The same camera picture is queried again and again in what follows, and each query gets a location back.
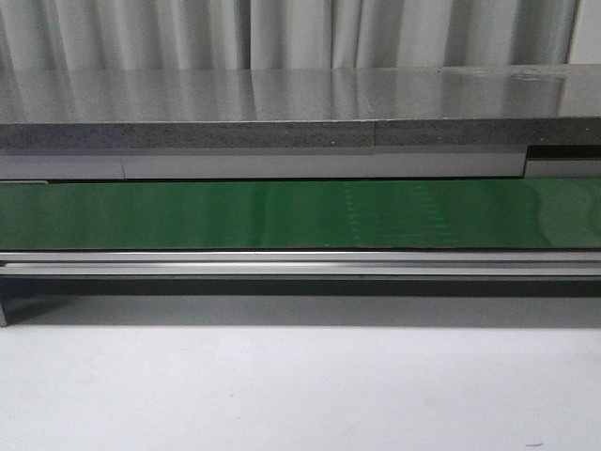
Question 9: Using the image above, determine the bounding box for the green conveyor belt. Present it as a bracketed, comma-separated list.
[1, 179, 600, 251]

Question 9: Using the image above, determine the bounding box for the grey panel under counter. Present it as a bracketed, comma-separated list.
[1, 145, 600, 180]

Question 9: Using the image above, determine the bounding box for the grey stone counter slab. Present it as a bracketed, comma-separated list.
[1, 65, 600, 149]

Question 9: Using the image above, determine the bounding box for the white pleated curtain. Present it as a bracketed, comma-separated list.
[1, 1, 578, 70]

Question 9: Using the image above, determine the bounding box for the aluminium conveyor frame rail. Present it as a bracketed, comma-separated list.
[1, 250, 600, 329]

